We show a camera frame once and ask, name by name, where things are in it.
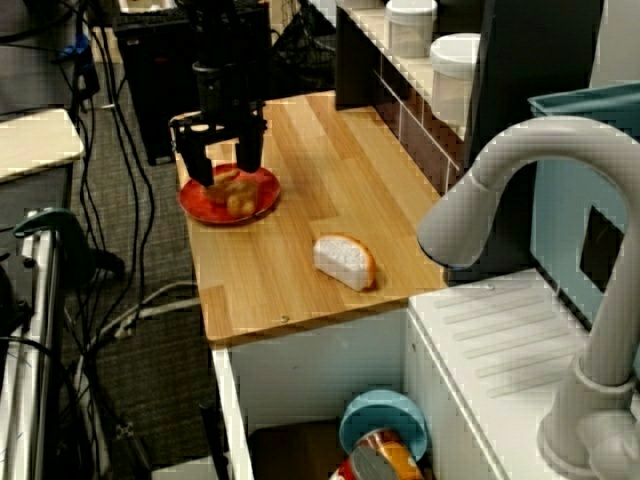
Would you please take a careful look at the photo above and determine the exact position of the red white tin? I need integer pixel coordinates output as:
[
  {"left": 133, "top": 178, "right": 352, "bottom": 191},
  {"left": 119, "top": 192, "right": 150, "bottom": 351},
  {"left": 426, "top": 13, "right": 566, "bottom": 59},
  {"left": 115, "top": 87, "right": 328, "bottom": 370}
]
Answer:
[{"left": 329, "top": 457, "right": 357, "bottom": 480}]

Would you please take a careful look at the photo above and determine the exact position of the large white lidded jar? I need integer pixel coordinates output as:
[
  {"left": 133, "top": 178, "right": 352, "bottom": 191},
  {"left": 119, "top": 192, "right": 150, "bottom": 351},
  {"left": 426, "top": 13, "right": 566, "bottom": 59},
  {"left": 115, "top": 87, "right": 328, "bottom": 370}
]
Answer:
[{"left": 429, "top": 32, "right": 481, "bottom": 126}]

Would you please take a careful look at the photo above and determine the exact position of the red plate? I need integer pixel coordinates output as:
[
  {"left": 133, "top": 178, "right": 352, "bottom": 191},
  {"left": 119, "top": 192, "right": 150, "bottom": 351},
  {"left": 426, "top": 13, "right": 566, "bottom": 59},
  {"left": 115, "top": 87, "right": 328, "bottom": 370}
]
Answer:
[{"left": 178, "top": 162, "right": 282, "bottom": 225}]

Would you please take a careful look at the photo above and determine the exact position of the toy bread slice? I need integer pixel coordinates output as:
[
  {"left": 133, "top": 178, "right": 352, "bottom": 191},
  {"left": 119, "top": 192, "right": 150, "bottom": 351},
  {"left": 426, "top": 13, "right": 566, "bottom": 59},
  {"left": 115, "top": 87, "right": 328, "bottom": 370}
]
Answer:
[{"left": 312, "top": 231, "right": 377, "bottom": 291}]

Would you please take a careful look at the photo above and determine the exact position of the grey toy faucet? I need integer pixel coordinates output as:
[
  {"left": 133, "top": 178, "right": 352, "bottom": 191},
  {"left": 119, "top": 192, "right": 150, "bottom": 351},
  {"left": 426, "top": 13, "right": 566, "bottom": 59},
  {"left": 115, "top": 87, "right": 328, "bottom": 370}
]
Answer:
[{"left": 416, "top": 115, "right": 640, "bottom": 476}]

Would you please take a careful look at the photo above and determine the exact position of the blue cable clip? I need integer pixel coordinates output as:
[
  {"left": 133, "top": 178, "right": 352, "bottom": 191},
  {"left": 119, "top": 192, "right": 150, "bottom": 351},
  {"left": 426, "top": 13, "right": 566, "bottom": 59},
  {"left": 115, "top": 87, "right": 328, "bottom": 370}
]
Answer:
[{"left": 55, "top": 33, "right": 90, "bottom": 60}]

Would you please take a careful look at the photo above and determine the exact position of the black metal bar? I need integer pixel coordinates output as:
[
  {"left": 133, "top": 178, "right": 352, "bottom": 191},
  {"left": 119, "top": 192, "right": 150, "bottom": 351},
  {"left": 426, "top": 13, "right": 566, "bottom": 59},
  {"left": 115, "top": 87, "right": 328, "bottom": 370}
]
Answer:
[{"left": 198, "top": 398, "right": 232, "bottom": 480}]

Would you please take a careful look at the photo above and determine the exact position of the black wire mesh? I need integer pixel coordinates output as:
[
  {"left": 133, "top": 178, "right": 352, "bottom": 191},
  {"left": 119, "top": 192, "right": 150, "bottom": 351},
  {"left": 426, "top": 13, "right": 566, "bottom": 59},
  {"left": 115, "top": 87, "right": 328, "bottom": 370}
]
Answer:
[{"left": 269, "top": 2, "right": 337, "bottom": 99}]

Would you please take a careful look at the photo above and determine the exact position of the light blue bowl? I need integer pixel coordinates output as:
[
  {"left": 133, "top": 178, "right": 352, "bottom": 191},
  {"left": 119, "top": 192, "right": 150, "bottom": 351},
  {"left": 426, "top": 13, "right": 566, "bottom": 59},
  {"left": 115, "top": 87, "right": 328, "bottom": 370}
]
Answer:
[{"left": 339, "top": 389, "right": 430, "bottom": 461}]

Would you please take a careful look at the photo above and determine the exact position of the wide dark upright panel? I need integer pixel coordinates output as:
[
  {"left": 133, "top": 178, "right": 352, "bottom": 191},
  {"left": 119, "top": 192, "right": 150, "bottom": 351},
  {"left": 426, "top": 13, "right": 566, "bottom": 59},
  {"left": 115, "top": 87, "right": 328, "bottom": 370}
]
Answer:
[{"left": 464, "top": 0, "right": 604, "bottom": 274}]

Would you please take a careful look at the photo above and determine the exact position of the white toy sink unit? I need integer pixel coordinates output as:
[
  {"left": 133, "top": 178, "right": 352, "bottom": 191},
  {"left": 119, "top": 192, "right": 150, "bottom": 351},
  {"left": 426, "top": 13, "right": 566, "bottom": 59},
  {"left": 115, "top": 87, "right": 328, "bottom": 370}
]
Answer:
[{"left": 210, "top": 267, "right": 640, "bottom": 480}]

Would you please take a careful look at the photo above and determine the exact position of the brown toy chicken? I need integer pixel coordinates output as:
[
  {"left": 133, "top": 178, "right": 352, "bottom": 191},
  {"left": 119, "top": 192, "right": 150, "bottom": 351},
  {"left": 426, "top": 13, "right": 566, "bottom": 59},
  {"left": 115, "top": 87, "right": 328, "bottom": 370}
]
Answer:
[{"left": 202, "top": 168, "right": 261, "bottom": 219}]

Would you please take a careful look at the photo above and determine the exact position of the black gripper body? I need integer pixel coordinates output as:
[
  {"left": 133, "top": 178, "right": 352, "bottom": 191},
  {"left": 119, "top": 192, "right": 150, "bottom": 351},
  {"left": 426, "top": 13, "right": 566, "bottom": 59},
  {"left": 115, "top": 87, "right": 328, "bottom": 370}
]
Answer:
[{"left": 172, "top": 61, "right": 269, "bottom": 147}]

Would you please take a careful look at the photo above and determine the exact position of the aluminium frame rail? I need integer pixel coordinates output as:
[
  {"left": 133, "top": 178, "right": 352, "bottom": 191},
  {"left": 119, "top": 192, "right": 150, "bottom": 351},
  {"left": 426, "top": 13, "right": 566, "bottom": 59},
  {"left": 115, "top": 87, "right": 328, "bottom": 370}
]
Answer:
[{"left": 0, "top": 214, "right": 64, "bottom": 480}]

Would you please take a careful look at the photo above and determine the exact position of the black cable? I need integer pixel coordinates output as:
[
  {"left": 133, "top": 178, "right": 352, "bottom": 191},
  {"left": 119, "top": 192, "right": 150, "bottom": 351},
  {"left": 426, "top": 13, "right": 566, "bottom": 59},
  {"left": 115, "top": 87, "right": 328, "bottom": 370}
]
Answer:
[{"left": 89, "top": 24, "right": 157, "bottom": 351}]

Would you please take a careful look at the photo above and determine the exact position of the teal plastic bin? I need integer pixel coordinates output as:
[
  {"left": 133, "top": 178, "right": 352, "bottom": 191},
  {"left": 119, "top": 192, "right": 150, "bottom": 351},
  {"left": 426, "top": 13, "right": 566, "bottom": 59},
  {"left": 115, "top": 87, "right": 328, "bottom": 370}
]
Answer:
[{"left": 527, "top": 82, "right": 640, "bottom": 331}]

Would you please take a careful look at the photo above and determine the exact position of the grey cable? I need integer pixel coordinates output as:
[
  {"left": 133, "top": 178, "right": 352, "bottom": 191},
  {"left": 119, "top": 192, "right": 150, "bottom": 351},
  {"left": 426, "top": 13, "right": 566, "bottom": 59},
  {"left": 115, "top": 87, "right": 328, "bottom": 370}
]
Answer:
[{"left": 89, "top": 280, "right": 201, "bottom": 346}]

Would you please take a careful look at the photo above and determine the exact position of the dark tiled backsplash ledge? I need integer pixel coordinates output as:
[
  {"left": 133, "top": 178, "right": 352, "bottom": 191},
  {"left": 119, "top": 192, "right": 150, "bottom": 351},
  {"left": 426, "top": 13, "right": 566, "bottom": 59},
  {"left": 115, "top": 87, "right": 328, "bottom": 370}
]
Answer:
[{"left": 344, "top": 0, "right": 474, "bottom": 196}]

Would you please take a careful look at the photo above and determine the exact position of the black computer tower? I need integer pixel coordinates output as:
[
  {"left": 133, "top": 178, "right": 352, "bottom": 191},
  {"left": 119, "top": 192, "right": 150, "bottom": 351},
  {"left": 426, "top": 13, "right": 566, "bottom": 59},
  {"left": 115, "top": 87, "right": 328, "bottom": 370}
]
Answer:
[{"left": 113, "top": 12, "right": 281, "bottom": 166}]

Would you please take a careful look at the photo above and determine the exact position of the small white lidded jar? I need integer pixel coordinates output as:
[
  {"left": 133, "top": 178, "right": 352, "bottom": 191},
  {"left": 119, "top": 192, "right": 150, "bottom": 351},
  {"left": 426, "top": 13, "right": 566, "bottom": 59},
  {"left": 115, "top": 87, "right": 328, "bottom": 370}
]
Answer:
[{"left": 384, "top": 0, "right": 439, "bottom": 59}]

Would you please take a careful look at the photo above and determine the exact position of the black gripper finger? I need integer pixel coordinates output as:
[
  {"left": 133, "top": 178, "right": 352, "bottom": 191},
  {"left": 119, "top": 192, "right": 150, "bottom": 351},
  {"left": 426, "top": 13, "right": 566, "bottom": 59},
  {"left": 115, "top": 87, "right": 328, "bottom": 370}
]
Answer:
[
  {"left": 234, "top": 129, "right": 266, "bottom": 174},
  {"left": 177, "top": 138, "right": 215, "bottom": 186}
]

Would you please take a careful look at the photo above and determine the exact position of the white side table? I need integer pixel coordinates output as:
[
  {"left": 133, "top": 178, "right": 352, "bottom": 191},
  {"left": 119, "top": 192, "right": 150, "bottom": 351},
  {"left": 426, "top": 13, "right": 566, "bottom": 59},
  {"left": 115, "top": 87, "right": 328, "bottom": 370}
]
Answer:
[{"left": 0, "top": 107, "right": 84, "bottom": 184}]

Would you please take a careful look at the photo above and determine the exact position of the narrow dark upright post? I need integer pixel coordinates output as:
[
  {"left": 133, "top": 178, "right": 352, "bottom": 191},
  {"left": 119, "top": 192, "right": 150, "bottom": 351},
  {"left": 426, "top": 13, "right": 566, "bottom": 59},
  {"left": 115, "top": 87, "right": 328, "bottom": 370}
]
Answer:
[{"left": 335, "top": 4, "right": 384, "bottom": 109}]

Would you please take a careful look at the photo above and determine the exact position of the orange labelled tin can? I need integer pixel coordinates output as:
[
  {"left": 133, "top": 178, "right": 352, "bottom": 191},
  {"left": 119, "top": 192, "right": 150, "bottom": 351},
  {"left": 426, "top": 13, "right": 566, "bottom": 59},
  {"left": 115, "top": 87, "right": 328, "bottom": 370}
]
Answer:
[{"left": 347, "top": 429, "right": 426, "bottom": 480}]

